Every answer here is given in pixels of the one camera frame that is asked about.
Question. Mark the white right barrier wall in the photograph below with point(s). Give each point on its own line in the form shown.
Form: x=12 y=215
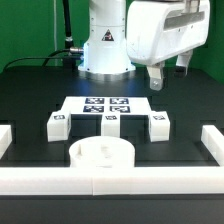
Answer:
x=213 y=140

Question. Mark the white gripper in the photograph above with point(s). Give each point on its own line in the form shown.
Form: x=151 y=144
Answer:
x=157 y=31

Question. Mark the white barrier wall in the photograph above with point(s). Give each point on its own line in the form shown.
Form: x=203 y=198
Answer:
x=5 y=138
x=109 y=181
x=213 y=140

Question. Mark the white front barrier wall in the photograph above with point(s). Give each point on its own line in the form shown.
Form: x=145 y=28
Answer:
x=109 y=181

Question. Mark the white left barrier wall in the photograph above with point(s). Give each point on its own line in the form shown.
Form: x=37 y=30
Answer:
x=5 y=138

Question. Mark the black vertical cable post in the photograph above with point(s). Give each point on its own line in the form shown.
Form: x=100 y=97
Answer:
x=68 y=61

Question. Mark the round white stool seat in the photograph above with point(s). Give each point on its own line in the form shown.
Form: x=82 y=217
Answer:
x=102 y=152

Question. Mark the white marker base plate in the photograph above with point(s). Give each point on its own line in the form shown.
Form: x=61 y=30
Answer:
x=99 y=105

